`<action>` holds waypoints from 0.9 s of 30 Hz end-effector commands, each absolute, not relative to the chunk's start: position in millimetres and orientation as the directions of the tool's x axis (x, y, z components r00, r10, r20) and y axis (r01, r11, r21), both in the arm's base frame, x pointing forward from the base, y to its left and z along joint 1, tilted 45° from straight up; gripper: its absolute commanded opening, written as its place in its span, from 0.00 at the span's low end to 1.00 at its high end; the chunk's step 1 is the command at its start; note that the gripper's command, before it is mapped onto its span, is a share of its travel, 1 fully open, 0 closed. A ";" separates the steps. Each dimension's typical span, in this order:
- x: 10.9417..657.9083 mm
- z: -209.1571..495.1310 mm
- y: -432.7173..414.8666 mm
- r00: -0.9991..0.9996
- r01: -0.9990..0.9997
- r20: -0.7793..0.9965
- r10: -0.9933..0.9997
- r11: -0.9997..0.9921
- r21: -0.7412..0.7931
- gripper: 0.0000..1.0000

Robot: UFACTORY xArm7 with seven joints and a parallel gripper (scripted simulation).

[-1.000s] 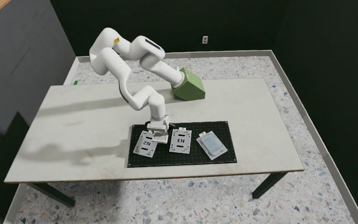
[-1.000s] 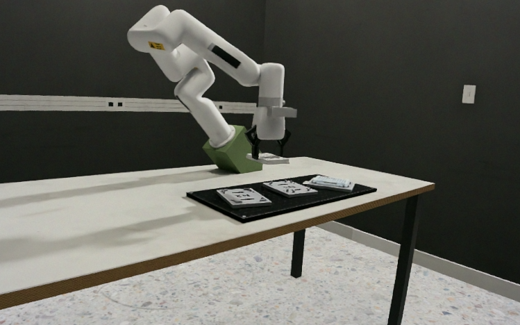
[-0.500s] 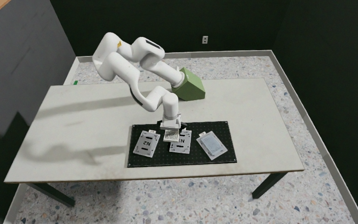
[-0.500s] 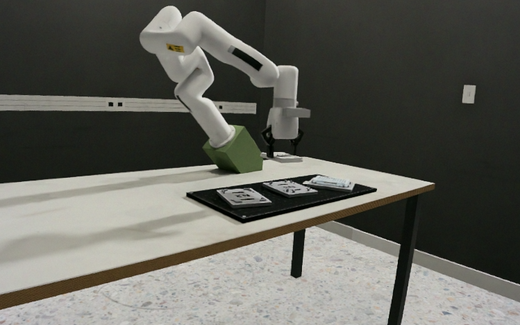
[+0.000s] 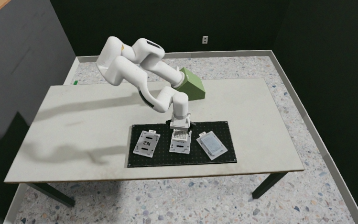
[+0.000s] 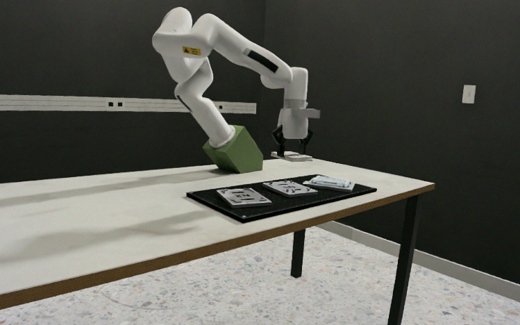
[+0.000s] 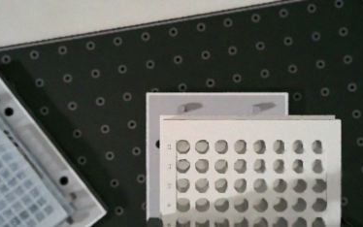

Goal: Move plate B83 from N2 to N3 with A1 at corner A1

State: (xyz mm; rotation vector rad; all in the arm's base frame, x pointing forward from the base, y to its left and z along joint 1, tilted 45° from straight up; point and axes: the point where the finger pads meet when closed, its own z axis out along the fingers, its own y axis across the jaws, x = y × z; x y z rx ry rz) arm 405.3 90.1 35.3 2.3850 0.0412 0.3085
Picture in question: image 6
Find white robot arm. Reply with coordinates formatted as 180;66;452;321
152;8;320;148

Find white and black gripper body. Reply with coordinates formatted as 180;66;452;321
277;107;308;139

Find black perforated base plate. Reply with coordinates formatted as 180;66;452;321
186;174;377;224

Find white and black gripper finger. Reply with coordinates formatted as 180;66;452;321
299;129;313;155
271;125;286;157

